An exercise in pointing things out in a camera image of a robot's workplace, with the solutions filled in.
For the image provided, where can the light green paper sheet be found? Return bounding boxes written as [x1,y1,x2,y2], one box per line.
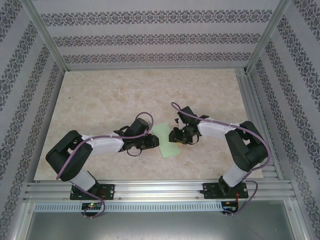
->
[151,121,181,159]

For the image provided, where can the grey metal sheet panel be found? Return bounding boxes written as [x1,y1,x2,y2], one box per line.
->
[24,211,305,240]

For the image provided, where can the beige marble pattern board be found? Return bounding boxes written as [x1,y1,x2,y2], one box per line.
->
[33,68,265,181]

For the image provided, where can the aluminium side rails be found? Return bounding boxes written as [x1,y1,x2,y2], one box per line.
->
[234,68,294,181]

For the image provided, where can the right gripper thin black cable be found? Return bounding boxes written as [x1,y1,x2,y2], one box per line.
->
[186,134,201,146]

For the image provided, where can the gripper thin black cable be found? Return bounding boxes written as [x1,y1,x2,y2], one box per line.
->
[126,147,144,158]
[186,134,201,146]

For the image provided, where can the left gripper thin black cable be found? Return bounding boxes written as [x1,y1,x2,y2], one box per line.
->
[126,147,144,158]

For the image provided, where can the long aluminium mounting rail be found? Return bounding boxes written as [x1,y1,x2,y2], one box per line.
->
[23,178,294,202]

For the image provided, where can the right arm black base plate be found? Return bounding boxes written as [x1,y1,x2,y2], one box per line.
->
[202,182,249,200]

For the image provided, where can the slotted grey cable duct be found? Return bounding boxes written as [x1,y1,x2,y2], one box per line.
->
[33,201,223,213]

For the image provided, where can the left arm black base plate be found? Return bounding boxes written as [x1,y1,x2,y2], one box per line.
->
[69,183,116,202]

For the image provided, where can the aluminium frame post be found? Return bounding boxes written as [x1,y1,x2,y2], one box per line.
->
[19,0,69,73]
[245,0,293,73]

